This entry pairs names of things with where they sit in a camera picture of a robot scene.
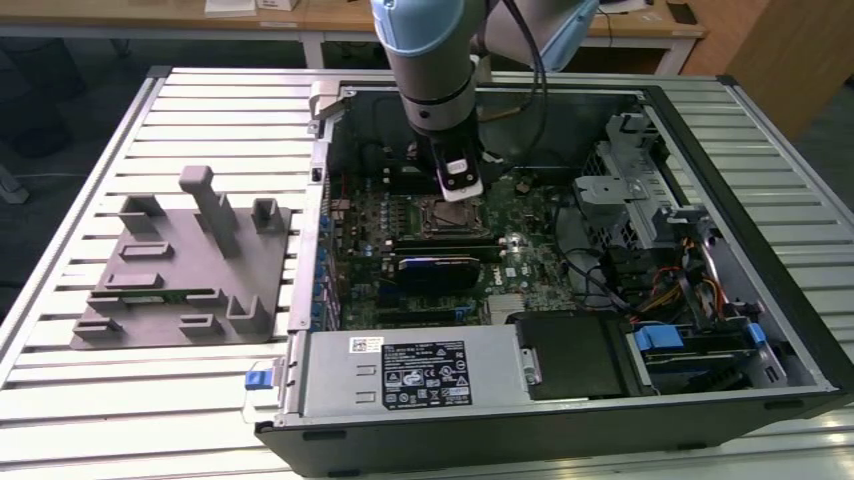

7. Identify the silver CPU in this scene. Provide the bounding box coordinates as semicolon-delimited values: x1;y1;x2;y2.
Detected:
431;202;472;226

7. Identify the metal socket cover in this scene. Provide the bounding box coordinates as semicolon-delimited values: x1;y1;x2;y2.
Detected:
416;197;487;237

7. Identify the CPU socket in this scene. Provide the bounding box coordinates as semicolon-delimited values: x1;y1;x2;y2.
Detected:
412;194;488;239

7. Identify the black RAM slot bank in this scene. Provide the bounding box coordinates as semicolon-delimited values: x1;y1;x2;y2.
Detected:
391;237;506;262
380;162;428;196

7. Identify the green motherboard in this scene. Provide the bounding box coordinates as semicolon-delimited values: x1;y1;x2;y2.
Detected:
319;172;582;331

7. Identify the metal drive cage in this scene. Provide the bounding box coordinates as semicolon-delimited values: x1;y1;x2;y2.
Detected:
571;112;709;251

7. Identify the silver chipset heatsink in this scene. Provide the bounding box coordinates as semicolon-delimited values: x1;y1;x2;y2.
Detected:
490;294;528;326

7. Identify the grey power supply unit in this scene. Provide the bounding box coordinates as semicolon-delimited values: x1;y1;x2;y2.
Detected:
286;327;535;419

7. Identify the grey parts rack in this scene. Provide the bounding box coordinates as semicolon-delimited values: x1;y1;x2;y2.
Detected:
69;164;295;351

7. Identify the green RAM stick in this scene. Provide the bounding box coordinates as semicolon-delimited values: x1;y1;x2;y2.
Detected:
116;288;219;304

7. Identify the wooden desk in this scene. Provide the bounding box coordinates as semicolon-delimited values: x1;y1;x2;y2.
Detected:
0;0;709;76

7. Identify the blue disk carrier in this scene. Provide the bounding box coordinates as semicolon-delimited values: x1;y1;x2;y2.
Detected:
632;324;686;354

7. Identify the black PC case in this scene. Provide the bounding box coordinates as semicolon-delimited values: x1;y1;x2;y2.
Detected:
252;79;854;479

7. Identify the brown wooden cabinet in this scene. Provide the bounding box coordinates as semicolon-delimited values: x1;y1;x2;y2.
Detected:
679;0;854;139

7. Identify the black office chair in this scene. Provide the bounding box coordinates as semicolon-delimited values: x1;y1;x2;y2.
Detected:
0;37;88;159

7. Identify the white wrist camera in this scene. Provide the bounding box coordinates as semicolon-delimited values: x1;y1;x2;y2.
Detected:
432;149;486;204

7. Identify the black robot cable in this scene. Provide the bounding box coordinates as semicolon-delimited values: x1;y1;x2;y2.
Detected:
499;0;550;169

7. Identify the coloured wire bundle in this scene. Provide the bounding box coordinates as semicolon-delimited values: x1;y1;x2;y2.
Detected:
632;239;729;321

